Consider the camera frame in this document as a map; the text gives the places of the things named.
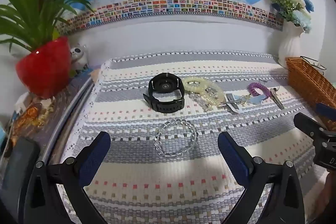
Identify striped woven mat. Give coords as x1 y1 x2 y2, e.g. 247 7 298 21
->
51 50 336 224

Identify silver hair clip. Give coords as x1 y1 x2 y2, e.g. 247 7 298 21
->
271 88 285 110
217 93 243 115

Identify yellow coil bracelet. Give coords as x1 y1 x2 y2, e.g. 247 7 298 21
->
183 76 227 109

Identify black smartwatch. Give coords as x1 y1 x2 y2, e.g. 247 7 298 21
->
143 73 185 112

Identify white ribbed vase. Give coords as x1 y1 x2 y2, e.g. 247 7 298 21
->
278 21 306 68

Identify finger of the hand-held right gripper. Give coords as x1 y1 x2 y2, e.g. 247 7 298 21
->
293 112 336 141
316 102 336 122

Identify brown wicker basket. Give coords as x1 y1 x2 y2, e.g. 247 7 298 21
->
286 55 336 130

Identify green leafy plant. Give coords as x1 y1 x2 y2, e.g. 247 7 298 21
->
0 0 111 52

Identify person's right hand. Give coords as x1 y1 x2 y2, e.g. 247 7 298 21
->
316 170 336 224

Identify orange printed packet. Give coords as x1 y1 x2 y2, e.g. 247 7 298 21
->
12 102 54 136

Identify purple coil bracelet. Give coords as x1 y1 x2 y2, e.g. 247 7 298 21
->
247 82 264 97

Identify white bead bracelet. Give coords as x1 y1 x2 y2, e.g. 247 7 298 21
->
189 88 219 112

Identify red flower pot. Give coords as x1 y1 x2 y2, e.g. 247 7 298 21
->
15 36 72 98

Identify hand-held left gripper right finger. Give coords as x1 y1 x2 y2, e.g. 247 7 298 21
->
217 131 306 224

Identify white panda figurine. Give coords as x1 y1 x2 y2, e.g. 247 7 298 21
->
69 46 89 74

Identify clear bead bracelet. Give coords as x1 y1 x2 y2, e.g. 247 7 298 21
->
154 119 198 157

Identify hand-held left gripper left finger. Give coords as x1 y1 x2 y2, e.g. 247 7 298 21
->
24 131 112 224

